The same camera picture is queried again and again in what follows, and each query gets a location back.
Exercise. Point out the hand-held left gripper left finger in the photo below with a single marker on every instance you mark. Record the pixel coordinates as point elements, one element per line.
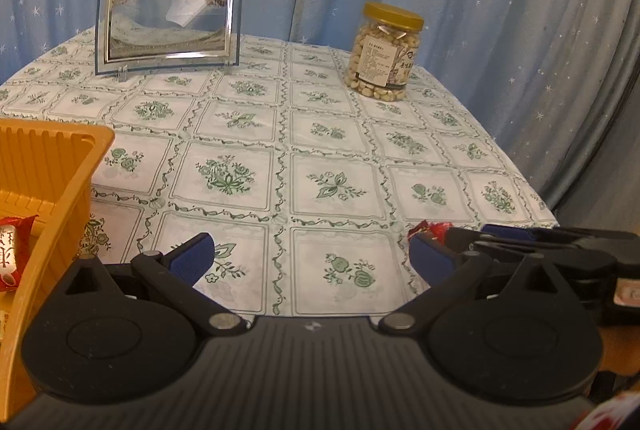
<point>190,256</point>

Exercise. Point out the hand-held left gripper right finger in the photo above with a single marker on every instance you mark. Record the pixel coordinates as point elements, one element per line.
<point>431,257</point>

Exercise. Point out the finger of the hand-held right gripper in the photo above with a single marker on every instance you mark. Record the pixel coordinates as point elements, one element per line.
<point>560,234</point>
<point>530,255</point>

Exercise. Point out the orange plastic basket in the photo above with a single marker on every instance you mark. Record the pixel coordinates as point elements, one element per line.
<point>60,190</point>

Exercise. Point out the red snack packet white label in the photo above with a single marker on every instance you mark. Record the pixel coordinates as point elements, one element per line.
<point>12,255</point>

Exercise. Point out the red white patterned clothing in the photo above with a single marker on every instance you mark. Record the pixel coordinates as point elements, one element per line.
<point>612,412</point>

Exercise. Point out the green floral tablecloth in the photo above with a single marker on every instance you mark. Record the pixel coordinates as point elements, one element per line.
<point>310,140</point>

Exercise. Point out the nut jar with yellow lid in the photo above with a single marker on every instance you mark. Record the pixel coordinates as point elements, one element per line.
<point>382,55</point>

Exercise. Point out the glass sand picture frame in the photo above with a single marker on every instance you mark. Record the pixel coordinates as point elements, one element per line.
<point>167,15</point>

